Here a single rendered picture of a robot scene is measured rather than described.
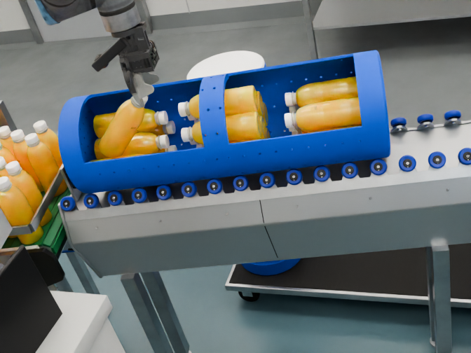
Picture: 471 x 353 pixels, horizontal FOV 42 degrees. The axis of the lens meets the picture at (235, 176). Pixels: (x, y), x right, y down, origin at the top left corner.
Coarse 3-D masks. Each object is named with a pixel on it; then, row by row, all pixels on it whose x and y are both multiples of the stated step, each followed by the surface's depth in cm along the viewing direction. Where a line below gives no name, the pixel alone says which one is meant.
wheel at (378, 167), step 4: (372, 160) 163; (376, 160) 162; (380, 160) 162; (372, 164) 163; (376, 164) 162; (380, 164) 162; (384, 164) 162; (372, 168) 163; (376, 168) 163; (380, 168) 162; (384, 168) 162; (372, 172) 163; (376, 172) 162; (380, 172) 162; (384, 172) 162
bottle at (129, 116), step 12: (120, 108) 164; (132, 108) 162; (120, 120) 164; (132, 120) 163; (108, 132) 168; (120, 132) 166; (132, 132) 167; (108, 144) 169; (120, 144) 169; (108, 156) 171
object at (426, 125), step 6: (450, 120) 174; (456, 120) 174; (468, 120) 176; (396, 126) 177; (402, 126) 176; (420, 126) 176; (426, 126) 175; (432, 126) 177; (438, 126) 177; (390, 132) 180
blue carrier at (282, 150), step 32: (288, 64) 166; (320, 64) 169; (352, 64) 170; (96, 96) 177; (128, 96) 182; (160, 96) 182; (192, 96) 182; (384, 96) 149; (64, 128) 167; (224, 128) 158; (288, 128) 182; (352, 128) 152; (384, 128) 151; (64, 160) 168; (128, 160) 165; (160, 160) 164; (192, 160) 163; (224, 160) 162; (256, 160) 161; (288, 160) 161; (320, 160) 161; (352, 160) 163; (96, 192) 179
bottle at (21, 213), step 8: (0, 192) 172; (8, 192) 171; (16, 192) 172; (0, 200) 172; (8, 200) 171; (16, 200) 172; (24, 200) 174; (8, 208) 172; (16, 208) 172; (24, 208) 174; (8, 216) 174; (16, 216) 174; (24, 216) 175; (32, 216) 177; (16, 224) 175; (24, 224) 176; (40, 224) 182; (40, 232) 181; (24, 240) 179; (32, 240) 179
